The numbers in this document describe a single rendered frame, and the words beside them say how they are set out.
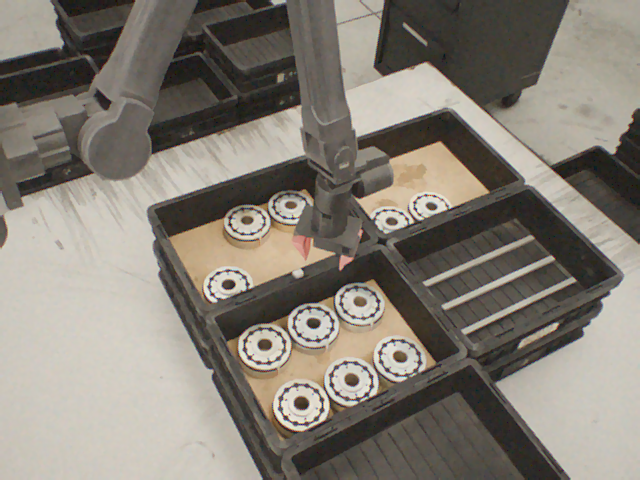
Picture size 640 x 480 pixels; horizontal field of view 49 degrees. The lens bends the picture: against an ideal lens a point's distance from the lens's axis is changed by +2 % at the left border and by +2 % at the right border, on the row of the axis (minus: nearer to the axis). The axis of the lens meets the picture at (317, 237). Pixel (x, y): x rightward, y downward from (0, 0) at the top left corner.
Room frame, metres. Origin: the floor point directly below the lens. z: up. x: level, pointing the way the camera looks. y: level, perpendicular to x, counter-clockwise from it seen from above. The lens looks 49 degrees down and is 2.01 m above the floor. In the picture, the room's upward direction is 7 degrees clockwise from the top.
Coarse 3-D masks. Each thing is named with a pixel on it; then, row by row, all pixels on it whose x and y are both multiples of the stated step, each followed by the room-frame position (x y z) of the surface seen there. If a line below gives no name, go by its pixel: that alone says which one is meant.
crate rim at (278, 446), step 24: (336, 264) 0.86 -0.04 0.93; (216, 312) 0.72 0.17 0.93; (432, 312) 0.77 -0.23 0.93; (216, 336) 0.67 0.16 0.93; (456, 336) 0.73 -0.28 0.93; (456, 360) 0.68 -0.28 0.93; (240, 384) 0.58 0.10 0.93; (408, 384) 0.62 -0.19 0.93; (360, 408) 0.56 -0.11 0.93; (264, 432) 0.50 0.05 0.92; (312, 432) 0.51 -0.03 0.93
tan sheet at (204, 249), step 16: (304, 192) 1.15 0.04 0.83; (208, 224) 1.02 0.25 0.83; (176, 240) 0.96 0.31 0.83; (192, 240) 0.97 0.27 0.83; (208, 240) 0.97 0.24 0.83; (224, 240) 0.98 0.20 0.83; (272, 240) 0.99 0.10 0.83; (288, 240) 1.00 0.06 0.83; (192, 256) 0.92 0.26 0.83; (208, 256) 0.93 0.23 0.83; (224, 256) 0.93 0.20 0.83; (240, 256) 0.94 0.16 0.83; (256, 256) 0.94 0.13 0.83; (272, 256) 0.95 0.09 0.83; (288, 256) 0.95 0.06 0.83; (320, 256) 0.96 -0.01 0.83; (192, 272) 0.88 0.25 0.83; (208, 272) 0.88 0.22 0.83; (256, 272) 0.90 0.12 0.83; (272, 272) 0.90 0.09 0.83
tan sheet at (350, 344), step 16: (320, 304) 0.83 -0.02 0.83; (384, 320) 0.81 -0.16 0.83; (400, 320) 0.82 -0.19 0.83; (240, 336) 0.73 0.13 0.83; (352, 336) 0.76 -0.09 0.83; (368, 336) 0.77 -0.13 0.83; (384, 336) 0.77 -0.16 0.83; (336, 352) 0.72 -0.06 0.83; (352, 352) 0.73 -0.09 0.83; (368, 352) 0.73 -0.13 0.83; (288, 368) 0.68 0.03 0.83; (304, 368) 0.68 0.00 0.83; (320, 368) 0.68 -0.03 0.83; (256, 384) 0.64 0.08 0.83; (272, 384) 0.64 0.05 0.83; (320, 384) 0.65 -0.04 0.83; (352, 384) 0.66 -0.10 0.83; (272, 400) 0.61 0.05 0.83
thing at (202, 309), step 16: (288, 160) 1.15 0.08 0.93; (304, 160) 1.16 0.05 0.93; (240, 176) 1.08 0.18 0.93; (256, 176) 1.09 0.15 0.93; (192, 192) 1.01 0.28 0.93; (208, 192) 1.02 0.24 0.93; (160, 208) 0.96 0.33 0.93; (352, 208) 1.02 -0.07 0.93; (160, 224) 0.92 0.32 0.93; (368, 224) 0.98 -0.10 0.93; (160, 240) 0.88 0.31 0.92; (368, 240) 0.94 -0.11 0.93; (176, 256) 0.84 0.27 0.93; (336, 256) 0.89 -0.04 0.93; (176, 272) 0.82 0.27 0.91; (288, 272) 0.83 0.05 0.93; (304, 272) 0.84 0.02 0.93; (192, 288) 0.77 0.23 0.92; (256, 288) 0.78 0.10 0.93; (224, 304) 0.74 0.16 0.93
